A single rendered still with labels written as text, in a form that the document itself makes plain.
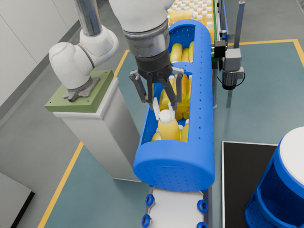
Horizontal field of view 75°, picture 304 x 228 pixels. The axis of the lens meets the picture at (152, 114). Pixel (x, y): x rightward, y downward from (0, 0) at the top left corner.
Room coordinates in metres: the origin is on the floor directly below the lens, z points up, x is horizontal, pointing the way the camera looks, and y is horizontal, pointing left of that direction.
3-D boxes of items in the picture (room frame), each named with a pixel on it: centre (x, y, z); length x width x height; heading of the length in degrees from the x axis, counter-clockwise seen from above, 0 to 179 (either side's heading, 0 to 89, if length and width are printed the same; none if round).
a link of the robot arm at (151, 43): (0.39, -0.04, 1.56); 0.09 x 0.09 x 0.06
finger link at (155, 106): (0.40, -0.02, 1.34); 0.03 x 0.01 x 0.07; 157
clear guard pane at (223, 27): (1.62, -0.85, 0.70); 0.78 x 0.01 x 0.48; 157
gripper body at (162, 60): (0.39, -0.04, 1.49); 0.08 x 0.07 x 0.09; 67
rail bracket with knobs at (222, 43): (1.11, -0.56, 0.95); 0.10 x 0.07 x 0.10; 67
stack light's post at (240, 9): (1.36, -0.84, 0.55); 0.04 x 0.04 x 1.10; 67
